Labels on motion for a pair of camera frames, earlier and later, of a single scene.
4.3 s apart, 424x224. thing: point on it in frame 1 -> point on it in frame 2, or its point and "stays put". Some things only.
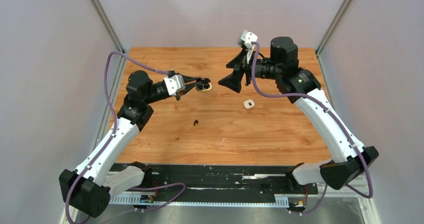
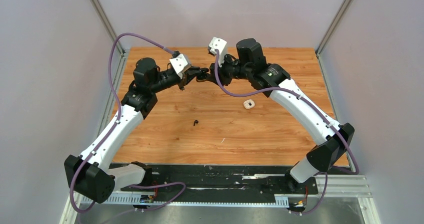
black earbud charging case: x=203 y=84 -> x=202 y=77
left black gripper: x=188 y=87 -> x=187 y=76
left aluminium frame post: x=102 y=12 stays put
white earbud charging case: x=249 y=104 stays put
